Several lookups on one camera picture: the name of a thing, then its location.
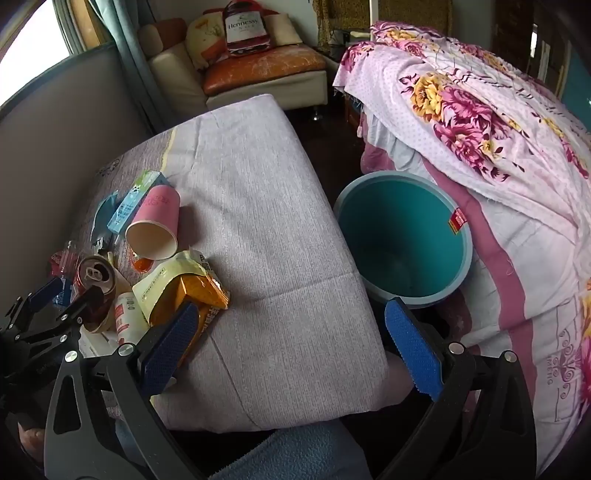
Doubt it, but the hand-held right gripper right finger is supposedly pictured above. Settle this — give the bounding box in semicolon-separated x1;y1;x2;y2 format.
376;298;539;480

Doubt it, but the small white bottle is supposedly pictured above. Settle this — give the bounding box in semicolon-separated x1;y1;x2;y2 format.
113;292;151;344

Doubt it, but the window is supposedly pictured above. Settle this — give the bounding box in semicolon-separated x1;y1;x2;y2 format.
0;0;75;107

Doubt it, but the pink paper cup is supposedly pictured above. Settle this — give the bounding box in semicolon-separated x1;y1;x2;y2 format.
125;185;182;261

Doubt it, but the teal plastic bin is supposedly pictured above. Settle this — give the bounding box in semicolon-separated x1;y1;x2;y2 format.
332;171;474;309

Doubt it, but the cream pillow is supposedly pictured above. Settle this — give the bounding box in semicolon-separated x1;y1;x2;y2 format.
263;13;303;47

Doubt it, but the yellow snack packet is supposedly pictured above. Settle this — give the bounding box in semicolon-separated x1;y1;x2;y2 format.
131;249;222;324

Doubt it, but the grey covered mattress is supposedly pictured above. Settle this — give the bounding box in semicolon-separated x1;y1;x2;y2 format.
81;93;389;432

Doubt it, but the blue torn wrapper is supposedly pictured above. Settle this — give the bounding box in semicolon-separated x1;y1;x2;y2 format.
90;193;121;245

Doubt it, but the white tissue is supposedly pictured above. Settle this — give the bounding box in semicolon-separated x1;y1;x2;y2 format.
78;327;136;361

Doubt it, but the pink floral blanket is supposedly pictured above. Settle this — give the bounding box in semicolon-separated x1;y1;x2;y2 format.
332;21;591;241

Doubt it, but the red drink can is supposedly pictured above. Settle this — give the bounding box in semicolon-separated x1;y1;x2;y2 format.
74;255;118;333

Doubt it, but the wooden bed frame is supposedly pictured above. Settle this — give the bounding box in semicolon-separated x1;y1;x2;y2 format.
342;95;368;139

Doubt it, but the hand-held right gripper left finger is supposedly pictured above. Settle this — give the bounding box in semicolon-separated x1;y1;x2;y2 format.
44;301;200;480

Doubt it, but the teal curtain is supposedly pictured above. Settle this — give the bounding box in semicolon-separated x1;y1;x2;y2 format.
85;0;171;134

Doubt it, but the yellow floral cushion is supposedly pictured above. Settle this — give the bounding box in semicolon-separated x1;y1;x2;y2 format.
185;13;229;72

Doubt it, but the orange snack packet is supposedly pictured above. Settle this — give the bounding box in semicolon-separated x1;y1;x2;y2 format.
148;272;230;356

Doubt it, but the light blue milk carton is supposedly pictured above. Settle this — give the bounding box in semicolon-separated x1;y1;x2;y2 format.
107;170;174;236

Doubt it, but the grey padded headboard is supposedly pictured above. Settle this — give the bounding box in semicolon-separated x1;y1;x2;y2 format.
0;44;158;296

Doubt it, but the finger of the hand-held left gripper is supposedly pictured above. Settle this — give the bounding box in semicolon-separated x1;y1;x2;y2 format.
0;276;66;335
9;286;107;365

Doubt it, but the cream and orange sofa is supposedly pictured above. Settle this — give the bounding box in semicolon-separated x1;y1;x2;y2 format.
139;18;329;112

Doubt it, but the red wrapper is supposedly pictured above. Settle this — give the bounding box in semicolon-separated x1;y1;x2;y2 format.
50;249;77;278

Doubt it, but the gold patterned curtain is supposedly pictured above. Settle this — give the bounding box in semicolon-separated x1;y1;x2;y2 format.
313;0;453;49

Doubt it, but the blue fleece cloth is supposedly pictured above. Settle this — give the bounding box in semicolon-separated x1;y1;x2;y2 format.
115;420;375;480

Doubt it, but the person's left hand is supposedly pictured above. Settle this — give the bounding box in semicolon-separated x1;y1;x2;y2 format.
16;425;47;462

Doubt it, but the pink white quilt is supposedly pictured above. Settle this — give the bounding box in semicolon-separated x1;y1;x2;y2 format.
360;111;591;480

